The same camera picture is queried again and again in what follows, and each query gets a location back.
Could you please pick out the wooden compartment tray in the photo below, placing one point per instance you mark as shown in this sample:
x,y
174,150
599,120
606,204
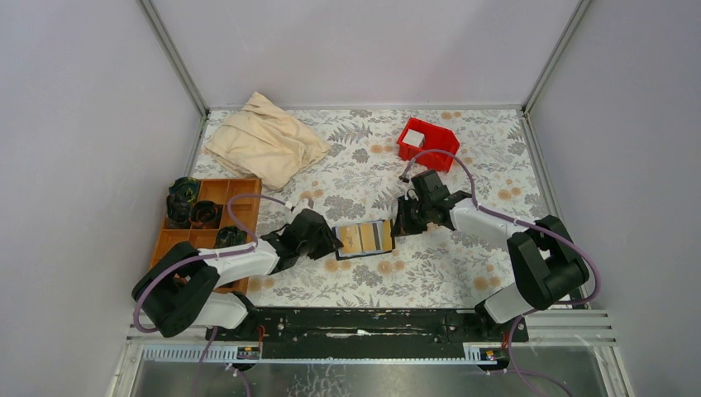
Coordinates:
x,y
243,213

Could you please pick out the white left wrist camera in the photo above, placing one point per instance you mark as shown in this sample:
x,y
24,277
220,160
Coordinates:
x,y
299,206

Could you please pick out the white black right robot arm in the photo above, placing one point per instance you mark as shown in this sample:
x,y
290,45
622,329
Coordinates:
x,y
546,267

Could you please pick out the floral patterned table mat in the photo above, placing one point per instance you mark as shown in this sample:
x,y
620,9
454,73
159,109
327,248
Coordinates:
x,y
358,180

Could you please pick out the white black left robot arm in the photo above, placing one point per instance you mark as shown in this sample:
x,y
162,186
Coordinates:
x,y
181,290

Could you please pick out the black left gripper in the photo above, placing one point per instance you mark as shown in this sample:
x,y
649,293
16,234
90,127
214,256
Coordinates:
x,y
330,242

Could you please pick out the dark floral rolled cloth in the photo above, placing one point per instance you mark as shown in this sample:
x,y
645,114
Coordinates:
x,y
177,212

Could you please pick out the red plastic bin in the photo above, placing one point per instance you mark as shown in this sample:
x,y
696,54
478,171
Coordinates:
x,y
436,138

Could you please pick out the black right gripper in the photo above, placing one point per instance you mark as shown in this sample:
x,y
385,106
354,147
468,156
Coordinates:
x,y
402,227

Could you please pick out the dark green rolled cloth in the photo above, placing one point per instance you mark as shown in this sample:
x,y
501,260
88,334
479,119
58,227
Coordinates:
x,y
187,188

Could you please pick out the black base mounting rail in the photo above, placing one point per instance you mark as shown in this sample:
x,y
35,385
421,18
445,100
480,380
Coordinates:
x,y
351,333

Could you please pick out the orange credit card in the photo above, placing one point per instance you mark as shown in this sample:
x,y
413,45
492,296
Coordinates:
x,y
386,236
350,238

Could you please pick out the beige folded cloth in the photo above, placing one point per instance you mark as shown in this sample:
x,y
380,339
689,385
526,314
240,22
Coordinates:
x,y
265,141

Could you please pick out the stack of credit cards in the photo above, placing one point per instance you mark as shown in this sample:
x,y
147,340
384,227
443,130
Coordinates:
x,y
413,138

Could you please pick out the black leather card holder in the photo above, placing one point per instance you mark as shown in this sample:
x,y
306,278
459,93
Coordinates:
x,y
362,254

